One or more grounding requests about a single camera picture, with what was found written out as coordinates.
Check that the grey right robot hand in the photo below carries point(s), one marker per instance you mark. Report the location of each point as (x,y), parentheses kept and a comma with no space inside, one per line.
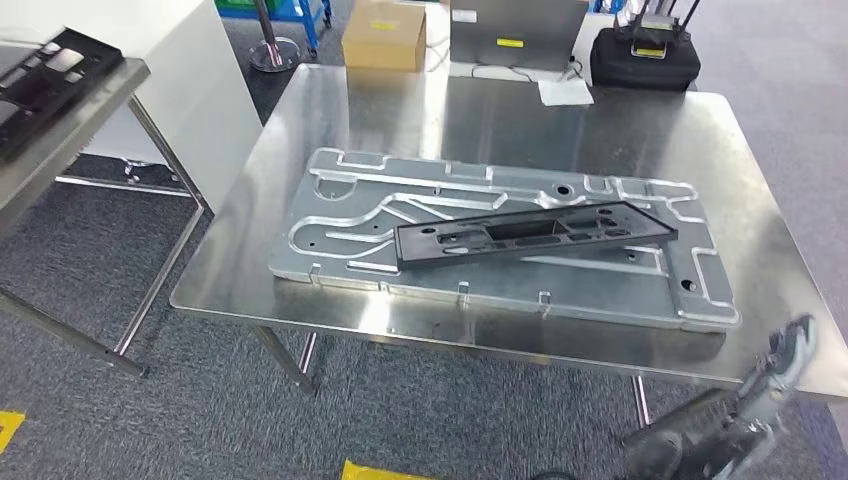
(782,371)

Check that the black plastic plate bracket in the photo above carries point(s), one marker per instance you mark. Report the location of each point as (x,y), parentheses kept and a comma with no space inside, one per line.
(411,242)
(99,63)

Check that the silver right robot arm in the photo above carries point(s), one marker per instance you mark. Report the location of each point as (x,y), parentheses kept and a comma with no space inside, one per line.
(696,437)

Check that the stainless steel workbench table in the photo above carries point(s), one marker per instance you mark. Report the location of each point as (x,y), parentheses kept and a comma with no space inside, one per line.
(762,232)

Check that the aluminium fixture plate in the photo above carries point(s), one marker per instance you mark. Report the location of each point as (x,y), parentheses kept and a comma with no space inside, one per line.
(464,298)

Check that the black soft bag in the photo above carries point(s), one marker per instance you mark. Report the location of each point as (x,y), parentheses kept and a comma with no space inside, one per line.
(642,73)

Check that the white paper sheet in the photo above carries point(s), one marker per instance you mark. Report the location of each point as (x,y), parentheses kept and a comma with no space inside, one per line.
(564,93)

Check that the grey metal case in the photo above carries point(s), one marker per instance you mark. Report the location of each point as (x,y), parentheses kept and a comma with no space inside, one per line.
(477,33)

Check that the brown cardboard box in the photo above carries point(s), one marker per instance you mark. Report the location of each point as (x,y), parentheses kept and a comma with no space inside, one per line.
(384,40)

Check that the blue metal cart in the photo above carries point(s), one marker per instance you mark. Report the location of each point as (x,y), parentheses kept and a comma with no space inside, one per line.
(308,16)

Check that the white cabinet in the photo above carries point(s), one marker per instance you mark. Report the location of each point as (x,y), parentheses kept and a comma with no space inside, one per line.
(192,99)

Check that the chrome stool base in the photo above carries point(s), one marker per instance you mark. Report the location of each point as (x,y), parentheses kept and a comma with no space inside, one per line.
(132,171)

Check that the stainless steel side table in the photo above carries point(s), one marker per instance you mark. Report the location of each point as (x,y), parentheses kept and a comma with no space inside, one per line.
(40,179)

